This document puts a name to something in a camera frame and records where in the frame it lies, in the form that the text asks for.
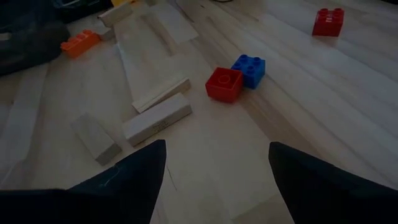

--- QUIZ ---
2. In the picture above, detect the orange long brick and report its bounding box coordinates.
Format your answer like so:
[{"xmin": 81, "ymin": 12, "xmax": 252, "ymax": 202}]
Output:
[{"xmin": 60, "ymin": 29, "xmax": 101, "ymax": 59}]

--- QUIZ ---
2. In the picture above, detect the red square brick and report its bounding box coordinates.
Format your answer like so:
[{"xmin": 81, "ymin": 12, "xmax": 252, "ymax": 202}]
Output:
[
  {"xmin": 205, "ymin": 67, "xmax": 244, "ymax": 104},
  {"xmin": 312, "ymin": 7, "xmax": 345, "ymax": 37}
]

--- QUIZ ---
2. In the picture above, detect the amber long brick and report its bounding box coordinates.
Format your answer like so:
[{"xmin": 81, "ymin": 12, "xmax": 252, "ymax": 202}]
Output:
[{"xmin": 111, "ymin": 0, "xmax": 137, "ymax": 7}]

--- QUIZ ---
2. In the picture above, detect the blue square brick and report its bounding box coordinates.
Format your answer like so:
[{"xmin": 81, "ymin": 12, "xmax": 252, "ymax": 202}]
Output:
[{"xmin": 231, "ymin": 54, "xmax": 267, "ymax": 90}]

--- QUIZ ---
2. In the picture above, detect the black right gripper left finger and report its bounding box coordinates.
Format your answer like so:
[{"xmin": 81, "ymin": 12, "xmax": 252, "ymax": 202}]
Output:
[{"xmin": 68, "ymin": 139, "xmax": 167, "ymax": 224}]

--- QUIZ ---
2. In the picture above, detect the dark smoked plastic bin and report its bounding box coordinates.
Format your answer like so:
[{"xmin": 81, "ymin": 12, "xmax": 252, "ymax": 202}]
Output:
[{"xmin": 0, "ymin": 18, "xmax": 71, "ymax": 76}]

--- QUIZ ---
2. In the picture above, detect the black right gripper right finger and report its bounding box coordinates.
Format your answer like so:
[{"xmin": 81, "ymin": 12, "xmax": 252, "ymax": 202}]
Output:
[{"xmin": 268, "ymin": 141, "xmax": 398, "ymax": 224}]

